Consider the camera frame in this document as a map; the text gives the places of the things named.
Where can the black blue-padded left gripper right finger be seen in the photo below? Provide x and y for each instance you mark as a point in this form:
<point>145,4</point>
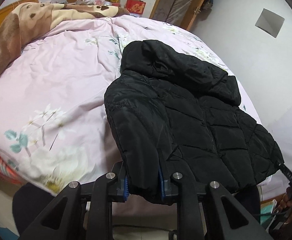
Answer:
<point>207,211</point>

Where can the wooden framed mattress leaning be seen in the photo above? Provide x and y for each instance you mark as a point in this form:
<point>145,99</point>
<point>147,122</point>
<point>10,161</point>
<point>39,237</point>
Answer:
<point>181,13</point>

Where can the grey square wall panel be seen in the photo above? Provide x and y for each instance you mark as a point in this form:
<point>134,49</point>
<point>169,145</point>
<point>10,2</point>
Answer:
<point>270,22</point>

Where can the brown beige fleece blanket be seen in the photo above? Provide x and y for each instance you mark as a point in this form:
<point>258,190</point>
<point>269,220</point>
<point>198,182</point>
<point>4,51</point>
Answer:
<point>30,20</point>

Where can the pink floral quilt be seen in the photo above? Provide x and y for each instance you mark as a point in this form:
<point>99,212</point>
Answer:
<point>53,126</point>

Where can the black puffer jacket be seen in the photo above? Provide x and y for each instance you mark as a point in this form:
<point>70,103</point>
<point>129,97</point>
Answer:
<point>171,112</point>

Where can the person's right hand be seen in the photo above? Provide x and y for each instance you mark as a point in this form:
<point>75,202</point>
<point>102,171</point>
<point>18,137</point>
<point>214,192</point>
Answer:
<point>286,202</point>

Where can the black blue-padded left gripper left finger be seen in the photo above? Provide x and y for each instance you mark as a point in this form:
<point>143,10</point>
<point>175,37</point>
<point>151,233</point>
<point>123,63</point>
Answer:
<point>79,211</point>

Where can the red gift box gold character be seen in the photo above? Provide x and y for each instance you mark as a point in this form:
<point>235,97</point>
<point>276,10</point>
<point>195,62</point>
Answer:
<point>135,7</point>

